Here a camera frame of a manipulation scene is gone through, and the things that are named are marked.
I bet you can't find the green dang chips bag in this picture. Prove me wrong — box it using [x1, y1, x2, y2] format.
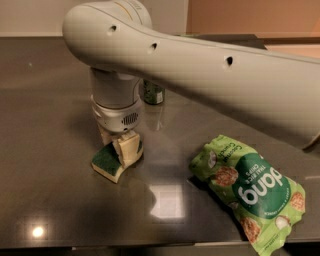
[189, 135, 306, 256]

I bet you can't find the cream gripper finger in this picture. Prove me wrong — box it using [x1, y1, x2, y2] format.
[112, 130, 140, 168]
[97, 124, 113, 145]

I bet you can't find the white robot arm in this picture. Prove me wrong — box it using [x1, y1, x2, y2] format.
[62, 0, 320, 149]

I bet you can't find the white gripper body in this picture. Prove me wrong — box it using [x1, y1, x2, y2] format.
[91, 99, 142, 133]

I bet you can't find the green soda can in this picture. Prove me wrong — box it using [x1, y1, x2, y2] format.
[143, 80, 165, 105]

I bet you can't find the green and yellow sponge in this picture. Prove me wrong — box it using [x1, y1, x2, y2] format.
[91, 142, 143, 184]

